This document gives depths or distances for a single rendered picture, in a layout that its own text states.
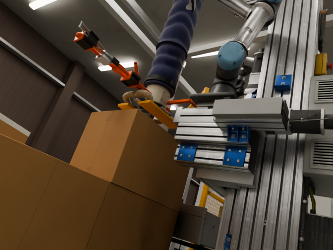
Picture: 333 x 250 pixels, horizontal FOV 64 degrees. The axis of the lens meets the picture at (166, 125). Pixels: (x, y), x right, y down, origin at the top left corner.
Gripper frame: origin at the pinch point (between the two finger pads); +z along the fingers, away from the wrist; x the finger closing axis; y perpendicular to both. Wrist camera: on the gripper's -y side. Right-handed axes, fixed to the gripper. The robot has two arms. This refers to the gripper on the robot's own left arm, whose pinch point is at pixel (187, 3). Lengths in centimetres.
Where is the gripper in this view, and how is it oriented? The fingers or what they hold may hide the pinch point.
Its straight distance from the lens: 155.6
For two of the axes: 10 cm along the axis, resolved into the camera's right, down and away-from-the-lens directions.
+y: -8.2, -0.2, 5.7
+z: -2.7, 8.9, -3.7
